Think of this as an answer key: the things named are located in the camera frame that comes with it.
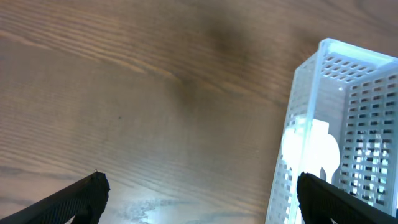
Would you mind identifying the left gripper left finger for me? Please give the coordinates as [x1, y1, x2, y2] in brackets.
[1, 172, 110, 224]

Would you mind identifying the clear plastic basket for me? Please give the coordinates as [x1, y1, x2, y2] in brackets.
[266, 39, 397, 223]

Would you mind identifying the white plastic spoon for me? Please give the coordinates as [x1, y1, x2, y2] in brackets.
[310, 134, 340, 184]
[281, 129, 305, 172]

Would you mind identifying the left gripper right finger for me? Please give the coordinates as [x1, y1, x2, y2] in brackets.
[297, 172, 397, 224]

